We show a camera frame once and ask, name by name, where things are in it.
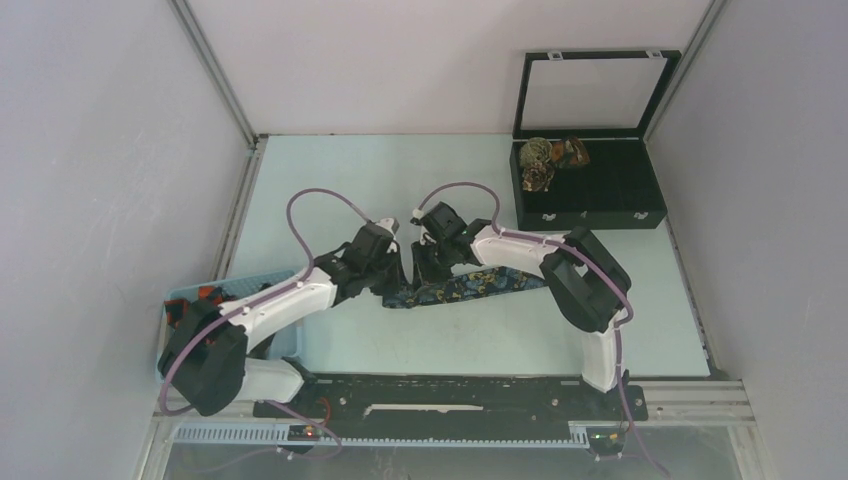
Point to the black display box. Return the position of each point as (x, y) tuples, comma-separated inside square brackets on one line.
[(607, 99)]

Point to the aluminium frame post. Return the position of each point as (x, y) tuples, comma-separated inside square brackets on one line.
[(710, 18), (204, 50)]

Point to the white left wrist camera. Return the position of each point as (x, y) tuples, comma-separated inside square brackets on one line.
[(390, 224)]

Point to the aluminium frame post left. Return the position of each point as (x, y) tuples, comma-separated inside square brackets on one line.
[(204, 50)]

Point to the green rolled tie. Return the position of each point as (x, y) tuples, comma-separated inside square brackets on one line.
[(535, 150)]

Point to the light blue plastic basket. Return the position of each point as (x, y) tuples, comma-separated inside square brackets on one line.
[(285, 343)]

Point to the orange black striped tie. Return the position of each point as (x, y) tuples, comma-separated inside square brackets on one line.
[(188, 318)]

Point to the orange brown rolled tie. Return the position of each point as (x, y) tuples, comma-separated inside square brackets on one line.
[(569, 153)]

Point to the blue floral necktie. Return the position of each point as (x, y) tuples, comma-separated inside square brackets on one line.
[(463, 288)]

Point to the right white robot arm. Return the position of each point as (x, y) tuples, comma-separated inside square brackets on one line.
[(587, 283)]

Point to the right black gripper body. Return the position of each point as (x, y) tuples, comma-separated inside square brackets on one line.
[(434, 261)]

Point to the grey cable duct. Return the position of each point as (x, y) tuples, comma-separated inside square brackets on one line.
[(294, 435)]

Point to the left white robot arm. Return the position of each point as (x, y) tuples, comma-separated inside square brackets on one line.
[(207, 358)]

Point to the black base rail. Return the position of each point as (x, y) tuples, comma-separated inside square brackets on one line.
[(462, 407)]

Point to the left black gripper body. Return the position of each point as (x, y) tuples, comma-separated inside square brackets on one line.
[(384, 276)]

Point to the aluminium frame post right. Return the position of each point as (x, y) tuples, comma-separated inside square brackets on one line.
[(710, 18)]

